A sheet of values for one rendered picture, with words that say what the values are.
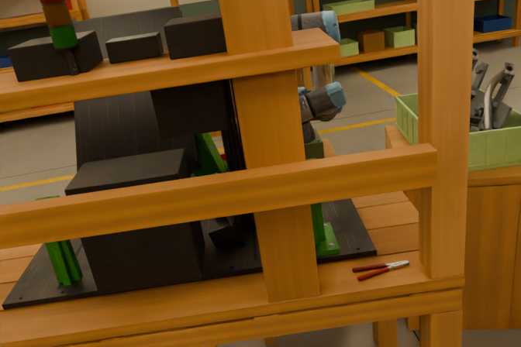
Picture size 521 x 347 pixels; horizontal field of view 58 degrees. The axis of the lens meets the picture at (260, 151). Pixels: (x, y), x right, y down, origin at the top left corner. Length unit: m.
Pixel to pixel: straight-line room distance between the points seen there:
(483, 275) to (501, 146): 0.59
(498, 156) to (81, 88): 1.66
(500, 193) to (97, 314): 1.57
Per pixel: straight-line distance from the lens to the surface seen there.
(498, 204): 2.16
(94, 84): 1.02
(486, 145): 2.11
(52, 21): 1.09
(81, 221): 1.15
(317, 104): 1.38
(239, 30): 1.00
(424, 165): 1.12
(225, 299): 1.34
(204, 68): 0.98
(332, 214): 1.60
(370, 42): 6.99
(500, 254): 2.29
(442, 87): 1.12
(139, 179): 1.25
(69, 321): 1.46
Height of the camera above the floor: 1.72
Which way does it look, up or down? 22 degrees down
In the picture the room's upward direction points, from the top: 8 degrees counter-clockwise
